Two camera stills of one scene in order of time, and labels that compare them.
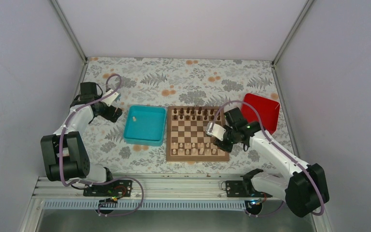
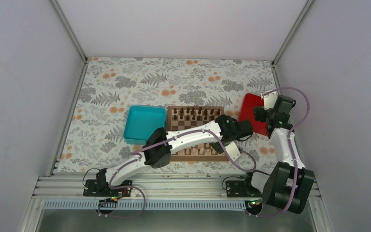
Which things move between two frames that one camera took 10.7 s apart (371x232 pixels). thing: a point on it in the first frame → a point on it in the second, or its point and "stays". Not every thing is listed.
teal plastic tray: x=145 y=125 stays
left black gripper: x=108 y=115 → x=214 y=145
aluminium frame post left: x=69 y=30 stays
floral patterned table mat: x=148 y=81 stays
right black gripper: x=227 y=148 → x=259 y=114
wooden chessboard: x=186 y=138 stays
